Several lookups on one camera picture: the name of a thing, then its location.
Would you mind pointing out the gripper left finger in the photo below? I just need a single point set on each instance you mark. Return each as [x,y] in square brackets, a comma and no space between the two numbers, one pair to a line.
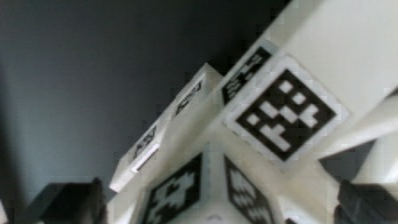
[69,204]

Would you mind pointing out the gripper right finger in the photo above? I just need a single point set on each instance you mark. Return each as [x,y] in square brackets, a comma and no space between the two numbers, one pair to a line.
[367,203]

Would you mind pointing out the marker cube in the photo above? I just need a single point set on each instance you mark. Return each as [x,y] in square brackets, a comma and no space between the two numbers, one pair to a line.
[207,194]

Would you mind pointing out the white chair back frame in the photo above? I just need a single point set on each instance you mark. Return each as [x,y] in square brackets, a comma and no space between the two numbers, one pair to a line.
[303,103]

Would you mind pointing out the white chair seat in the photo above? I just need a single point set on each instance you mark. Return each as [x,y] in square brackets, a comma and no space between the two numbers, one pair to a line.
[150,142]

